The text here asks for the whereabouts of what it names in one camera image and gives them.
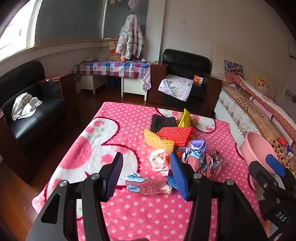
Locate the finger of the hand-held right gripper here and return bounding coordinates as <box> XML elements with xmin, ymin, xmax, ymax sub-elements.
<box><xmin>265</xmin><ymin>154</ymin><xmax>296</xmax><ymax>184</ymax></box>
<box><xmin>248</xmin><ymin>161</ymin><xmax>281</xmax><ymax>200</ymax></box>

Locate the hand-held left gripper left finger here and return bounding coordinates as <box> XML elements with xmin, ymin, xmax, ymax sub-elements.
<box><xmin>26</xmin><ymin>152</ymin><xmax>124</xmax><ymax>241</ymax></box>

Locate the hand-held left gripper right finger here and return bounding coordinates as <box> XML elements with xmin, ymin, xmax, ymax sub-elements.
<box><xmin>169</xmin><ymin>152</ymin><xmax>270</xmax><ymax>241</ymax></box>

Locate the blue foam net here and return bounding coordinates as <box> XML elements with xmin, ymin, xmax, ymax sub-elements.
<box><xmin>167</xmin><ymin>174</ymin><xmax>179</xmax><ymax>191</ymax></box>

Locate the pink plastic bucket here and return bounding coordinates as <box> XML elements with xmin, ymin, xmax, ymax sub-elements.
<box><xmin>239</xmin><ymin>132</ymin><xmax>282</xmax><ymax>193</ymax></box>

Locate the white paper wrapper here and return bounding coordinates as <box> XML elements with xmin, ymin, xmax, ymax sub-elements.
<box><xmin>148</xmin><ymin>149</ymin><xmax>173</xmax><ymax>177</ymax></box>

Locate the pink blue wrapper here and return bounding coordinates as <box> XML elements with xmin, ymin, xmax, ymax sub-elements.
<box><xmin>125</xmin><ymin>173</ymin><xmax>173</xmax><ymax>195</ymax></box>

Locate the purple patterned wrapper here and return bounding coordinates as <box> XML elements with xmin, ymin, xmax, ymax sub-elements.
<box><xmin>176</xmin><ymin>138</ymin><xmax>207</xmax><ymax>168</ymax></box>

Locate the clear plastic wrapper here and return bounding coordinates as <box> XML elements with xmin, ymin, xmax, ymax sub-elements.
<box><xmin>196</xmin><ymin>149</ymin><xmax>225</xmax><ymax>179</ymax></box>

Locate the red foam net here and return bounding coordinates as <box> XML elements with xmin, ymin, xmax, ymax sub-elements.
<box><xmin>156</xmin><ymin>126</ymin><xmax>194</xmax><ymax>147</ymax></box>

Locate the yellow foam net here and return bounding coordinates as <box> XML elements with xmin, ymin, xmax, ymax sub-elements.
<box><xmin>143</xmin><ymin>128</ymin><xmax>175</xmax><ymax>153</ymax></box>

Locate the pink polka dot blanket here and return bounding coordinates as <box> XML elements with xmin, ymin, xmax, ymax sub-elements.
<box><xmin>32</xmin><ymin>101</ymin><xmax>269</xmax><ymax>241</ymax></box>

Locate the red polka dot bedding roll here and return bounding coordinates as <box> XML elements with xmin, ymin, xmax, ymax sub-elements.
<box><xmin>225</xmin><ymin>74</ymin><xmax>296</xmax><ymax>149</ymax></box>

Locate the black foam net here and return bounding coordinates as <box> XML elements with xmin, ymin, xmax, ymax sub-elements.
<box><xmin>150</xmin><ymin>114</ymin><xmax>177</xmax><ymax>133</ymax></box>

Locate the pink rolled mat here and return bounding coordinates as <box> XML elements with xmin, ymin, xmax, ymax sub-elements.
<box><xmin>248</xmin><ymin>97</ymin><xmax>276</xmax><ymax>121</ymax></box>

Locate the yellow plastic bag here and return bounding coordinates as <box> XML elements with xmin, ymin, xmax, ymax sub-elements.
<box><xmin>178</xmin><ymin>108</ymin><xmax>192</xmax><ymax>127</ymax></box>

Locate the bed with patterned bedding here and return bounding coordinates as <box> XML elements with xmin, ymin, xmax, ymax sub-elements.
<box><xmin>222</xmin><ymin>82</ymin><xmax>296</xmax><ymax>179</ymax></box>

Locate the white quilted mattress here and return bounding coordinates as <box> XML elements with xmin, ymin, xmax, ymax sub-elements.
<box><xmin>214</xmin><ymin>89</ymin><xmax>263</xmax><ymax>142</ymax></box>

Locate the yellow floral cushion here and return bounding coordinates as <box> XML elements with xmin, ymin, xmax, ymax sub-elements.
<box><xmin>255</xmin><ymin>76</ymin><xmax>270</xmax><ymax>95</ymax></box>

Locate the floral white pillowcase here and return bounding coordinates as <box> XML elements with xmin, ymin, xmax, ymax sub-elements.
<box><xmin>158</xmin><ymin>75</ymin><xmax>193</xmax><ymax>102</ymax></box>

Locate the white wooden table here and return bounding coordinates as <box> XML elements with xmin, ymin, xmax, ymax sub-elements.
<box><xmin>76</xmin><ymin>74</ymin><xmax>148</xmax><ymax>102</ymax></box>

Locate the black armchair with wooden arms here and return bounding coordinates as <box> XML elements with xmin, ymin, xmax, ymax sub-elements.
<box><xmin>148</xmin><ymin>49</ymin><xmax>223</xmax><ymax>117</ymax></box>
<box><xmin>0</xmin><ymin>60</ymin><xmax>82</xmax><ymax>184</ymax></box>

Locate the white bed headboard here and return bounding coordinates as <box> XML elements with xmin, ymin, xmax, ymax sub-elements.
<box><xmin>213</xmin><ymin>43</ymin><xmax>296</xmax><ymax>95</ymax></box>

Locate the colourful patterned pillow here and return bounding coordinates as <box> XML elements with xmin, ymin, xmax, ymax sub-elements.
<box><xmin>224</xmin><ymin>60</ymin><xmax>244</xmax><ymax>76</ymax></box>

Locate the checkered tablecloth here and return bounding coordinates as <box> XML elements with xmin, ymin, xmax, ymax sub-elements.
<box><xmin>72</xmin><ymin>61</ymin><xmax>152</xmax><ymax>92</ymax></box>

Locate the white crumpled cloth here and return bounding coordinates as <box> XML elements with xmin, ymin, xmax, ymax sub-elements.
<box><xmin>11</xmin><ymin>92</ymin><xmax>43</xmax><ymax>121</ymax></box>

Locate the brown paper bag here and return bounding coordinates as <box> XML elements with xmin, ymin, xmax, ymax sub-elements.
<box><xmin>107</xmin><ymin>41</ymin><xmax>122</xmax><ymax>60</ymax></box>

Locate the pastel puffy jacket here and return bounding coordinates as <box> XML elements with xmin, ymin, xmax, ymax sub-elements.
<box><xmin>116</xmin><ymin>14</ymin><xmax>144</xmax><ymax>59</ymax></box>

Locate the window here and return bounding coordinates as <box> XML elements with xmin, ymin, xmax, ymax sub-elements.
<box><xmin>0</xmin><ymin>0</ymin><xmax>149</xmax><ymax>62</ymax></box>

